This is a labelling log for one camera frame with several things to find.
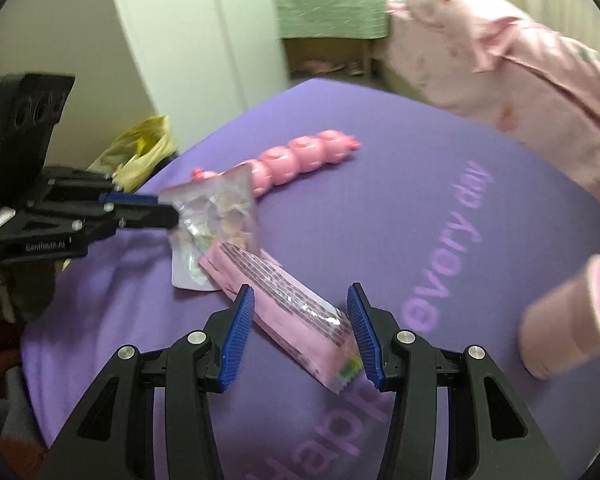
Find pink slippers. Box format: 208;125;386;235
300;60;365;77

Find purple table mat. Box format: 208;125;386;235
21;80;600;479

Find yellow trash bag bin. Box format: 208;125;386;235
87;115;178;192

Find long pink snack wrapper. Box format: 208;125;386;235
200;242;362;393

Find pink caterpillar toy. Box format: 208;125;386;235
190;128;362;201

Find pink cylindrical cup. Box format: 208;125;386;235
518;255;600;379

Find wooden bedside cabinet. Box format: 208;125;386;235
283;38;374;79

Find green checked cloth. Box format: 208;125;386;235
274;0;388;40

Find pink clear jelly pouch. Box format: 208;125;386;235
159;164;261;292

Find left hand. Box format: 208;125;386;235
0;260;67;324

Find pink floral duvet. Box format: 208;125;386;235
376;0;600;202

